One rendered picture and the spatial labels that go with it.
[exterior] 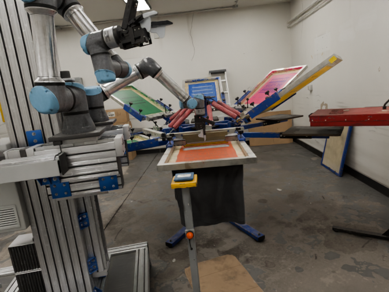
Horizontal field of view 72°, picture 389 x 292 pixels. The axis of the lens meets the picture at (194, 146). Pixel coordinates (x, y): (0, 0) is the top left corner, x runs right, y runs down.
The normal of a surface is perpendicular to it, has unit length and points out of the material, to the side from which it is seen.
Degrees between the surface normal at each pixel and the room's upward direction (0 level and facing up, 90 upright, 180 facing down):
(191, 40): 90
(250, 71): 90
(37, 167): 90
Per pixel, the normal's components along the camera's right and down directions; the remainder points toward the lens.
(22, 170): 0.18, 0.18
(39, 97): -0.24, 0.35
